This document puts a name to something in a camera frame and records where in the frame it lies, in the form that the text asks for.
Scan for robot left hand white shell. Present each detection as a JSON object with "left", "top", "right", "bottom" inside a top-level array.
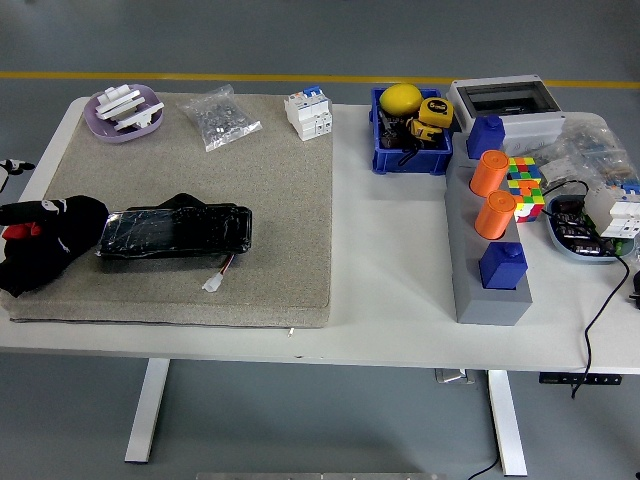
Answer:
[{"left": 0, "top": 158, "right": 37, "bottom": 176}]

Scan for black desk control panel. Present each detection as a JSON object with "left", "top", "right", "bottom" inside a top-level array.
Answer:
[{"left": 538, "top": 372, "right": 624, "bottom": 387}]

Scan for purple plastic tray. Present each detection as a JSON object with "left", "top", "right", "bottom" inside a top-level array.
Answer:
[{"left": 82, "top": 83, "right": 166, "bottom": 146}]

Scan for clear bag of screws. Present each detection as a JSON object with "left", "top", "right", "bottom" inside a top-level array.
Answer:
[{"left": 177, "top": 83, "right": 264, "bottom": 154}]

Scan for grey-brown mat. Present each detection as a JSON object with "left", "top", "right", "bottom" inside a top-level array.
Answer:
[{"left": 0, "top": 92, "right": 335, "bottom": 330}]

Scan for white table leg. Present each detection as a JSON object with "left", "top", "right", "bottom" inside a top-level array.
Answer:
[
  {"left": 487, "top": 369, "right": 529, "bottom": 478},
  {"left": 123, "top": 358, "right": 171, "bottom": 464}
]

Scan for white circuit breaker blue switches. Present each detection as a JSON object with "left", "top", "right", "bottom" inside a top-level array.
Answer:
[{"left": 283, "top": 84, "right": 334, "bottom": 143}]

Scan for yellow lemon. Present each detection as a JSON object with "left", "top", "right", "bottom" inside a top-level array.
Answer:
[{"left": 378, "top": 83, "right": 425, "bottom": 118}]

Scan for blue plastic bin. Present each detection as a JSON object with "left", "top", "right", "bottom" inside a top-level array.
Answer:
[{"left": 369, "top": 87, "right": 454, "bottom": 177}]

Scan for yellow black tool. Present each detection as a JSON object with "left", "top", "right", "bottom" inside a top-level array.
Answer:
[{"left": 405, "top": 118, "right": 444, "bottom": 147}]

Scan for yellow tape measure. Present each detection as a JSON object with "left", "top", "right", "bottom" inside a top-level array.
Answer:
[{"left": 417, "top": 97, "right": 454, "bottom": 129}]

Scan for grey block holder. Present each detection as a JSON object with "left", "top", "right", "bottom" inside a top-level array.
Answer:
[{"left": 444, "top": 147, "right": 534, "bottom": 327}]

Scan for blue block with knob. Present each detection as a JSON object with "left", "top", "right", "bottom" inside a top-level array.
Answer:
[
  {"left": 465, "top": 114, "right": 507, "bottom": 161},
  {"left": 478, "top": 241, "right": 529, "bottom": 292}
]

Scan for orange cylinder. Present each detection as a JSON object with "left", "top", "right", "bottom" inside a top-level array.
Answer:
[
  {"left": 468, "top": 149, "right": 511, "bottom": 198},
  {"left": 473, "top": 189, "right": 518, "bottom": 242}
]

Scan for colourful puzzle cube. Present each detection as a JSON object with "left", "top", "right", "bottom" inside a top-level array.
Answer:
[{"left": 505, "top": 156, "right": 547, "bottom": 224}]

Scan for white grey distribution box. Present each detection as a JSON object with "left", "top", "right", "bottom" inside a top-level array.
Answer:
[{"left": 445, "top": 74, "right": 568, "bottom": 152}]

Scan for small bag of white parts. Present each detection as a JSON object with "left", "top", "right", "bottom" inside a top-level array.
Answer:
[{"left": 538, "top": 155, "right": 584, "bottom": 185}]

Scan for light blue tray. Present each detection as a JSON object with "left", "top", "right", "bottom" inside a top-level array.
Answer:
[{"left": 543, "top": 194, "right": 639, "bottom": 265}]

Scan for dark electronic components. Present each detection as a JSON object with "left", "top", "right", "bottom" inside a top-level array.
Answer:
[{"left": 553, "top": 198, "right": 617, "bottom": 256}]

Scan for clear bag of electronic parts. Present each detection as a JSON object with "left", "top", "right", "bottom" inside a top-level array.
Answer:
[{"left": 537, "top": 112, "right": 640, "bottom": 201}]

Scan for white circuit breaker row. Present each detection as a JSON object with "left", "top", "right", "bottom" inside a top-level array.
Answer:
[{"left": 583, "top": 180, "right": 640, "bottom": 239}]

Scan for white plastic bracket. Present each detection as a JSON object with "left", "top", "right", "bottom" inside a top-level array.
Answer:
[
  {"left": 95, "top": 85, "right": 142, "bottom": 121},
  {"left": 112, "top": 101, "right": 166, "bottom": 134}
]

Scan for red wire with white connector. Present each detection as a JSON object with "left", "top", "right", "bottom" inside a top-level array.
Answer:
[{"left": 202, "top": 253, "right": 237, "bottom": 293}]

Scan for brown handled screwdriver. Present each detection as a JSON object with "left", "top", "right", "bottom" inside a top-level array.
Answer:
[{"left": 377, "top": 107, "right": 407, "bottom": 151}]

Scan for silver metal bracket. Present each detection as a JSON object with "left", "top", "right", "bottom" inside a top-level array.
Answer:
[{"left": 433, "top": 368, "right": 477, "bottom": 386}]

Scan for black floor cable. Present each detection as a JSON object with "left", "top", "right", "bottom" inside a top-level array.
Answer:
[{"left": 467, "top": 457, "right": 502, "bottom": 480}]

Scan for black power cable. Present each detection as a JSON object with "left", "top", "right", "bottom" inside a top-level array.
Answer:
[{"left": 541, "top": 179, "right": 632, "bottom": 401}]

